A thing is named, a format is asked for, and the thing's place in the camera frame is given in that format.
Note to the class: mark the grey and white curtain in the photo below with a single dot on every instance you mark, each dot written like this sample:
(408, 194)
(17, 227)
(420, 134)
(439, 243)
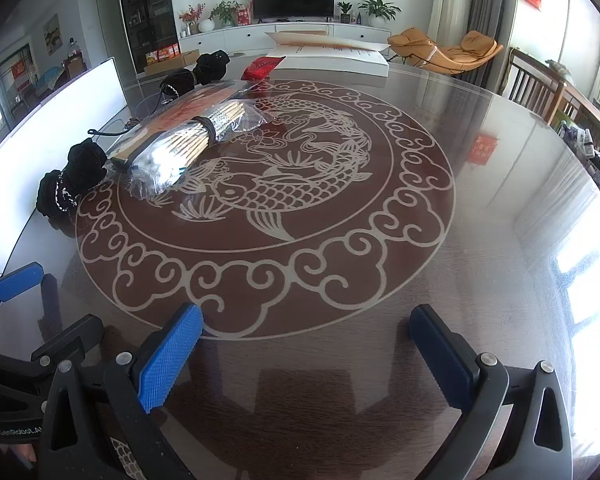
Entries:
(460, 5)

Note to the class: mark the black cloth bundle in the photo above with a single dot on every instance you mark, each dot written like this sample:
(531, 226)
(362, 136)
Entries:
(200, 72)
(77, 175)

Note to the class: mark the red gift box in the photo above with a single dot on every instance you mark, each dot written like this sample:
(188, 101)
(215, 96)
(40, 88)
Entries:
(244, 15)

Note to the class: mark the framed landscape painting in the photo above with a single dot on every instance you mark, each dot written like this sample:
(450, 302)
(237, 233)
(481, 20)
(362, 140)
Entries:
(51, 33)

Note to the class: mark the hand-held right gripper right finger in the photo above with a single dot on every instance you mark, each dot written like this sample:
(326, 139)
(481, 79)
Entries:
(440, 360)

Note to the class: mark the black glass display cabinet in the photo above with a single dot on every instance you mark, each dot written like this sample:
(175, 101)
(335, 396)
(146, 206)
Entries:
(147, 10)

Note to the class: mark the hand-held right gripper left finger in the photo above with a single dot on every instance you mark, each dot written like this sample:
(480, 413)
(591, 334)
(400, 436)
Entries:
(170, 355)

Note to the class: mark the white flat box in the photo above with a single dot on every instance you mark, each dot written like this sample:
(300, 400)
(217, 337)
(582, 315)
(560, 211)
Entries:
(330, 57)

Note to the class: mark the white television cabinet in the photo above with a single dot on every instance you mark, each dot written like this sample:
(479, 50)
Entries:
(280, 35)

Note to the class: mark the red flower vase arrangement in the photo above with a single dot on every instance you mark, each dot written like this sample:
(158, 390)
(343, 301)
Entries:
(194, 17)

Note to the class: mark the bagged chopstick bundle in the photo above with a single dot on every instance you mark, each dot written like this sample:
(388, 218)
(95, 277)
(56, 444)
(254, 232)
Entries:
(180, 142)

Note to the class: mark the cardboard box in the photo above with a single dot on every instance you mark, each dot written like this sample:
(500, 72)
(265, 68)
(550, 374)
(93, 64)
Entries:
(172, 62)

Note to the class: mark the large potted plant white pot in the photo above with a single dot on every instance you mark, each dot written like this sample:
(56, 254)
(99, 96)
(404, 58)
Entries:
(378, 9)

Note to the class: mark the leafy potted plant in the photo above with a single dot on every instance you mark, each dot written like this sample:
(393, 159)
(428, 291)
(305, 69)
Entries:
(225, 12)

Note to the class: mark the red window poster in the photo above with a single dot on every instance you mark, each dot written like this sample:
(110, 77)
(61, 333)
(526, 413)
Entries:
(20, 68)

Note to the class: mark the red packet bundle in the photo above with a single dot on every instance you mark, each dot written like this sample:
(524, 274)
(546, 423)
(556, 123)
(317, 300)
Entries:
(261, 67)

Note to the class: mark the orange lounge chair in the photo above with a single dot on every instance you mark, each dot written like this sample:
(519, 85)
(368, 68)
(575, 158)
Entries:
(450, 52)

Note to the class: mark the wooden chair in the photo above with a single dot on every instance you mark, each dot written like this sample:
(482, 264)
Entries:
(535, 85)

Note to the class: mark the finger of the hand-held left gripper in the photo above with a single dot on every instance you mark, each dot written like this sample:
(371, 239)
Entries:
(55, 345)
(17, 280)

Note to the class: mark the small potted plant dark pot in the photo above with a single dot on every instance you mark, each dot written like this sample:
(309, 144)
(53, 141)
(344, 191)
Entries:
(345, 11)

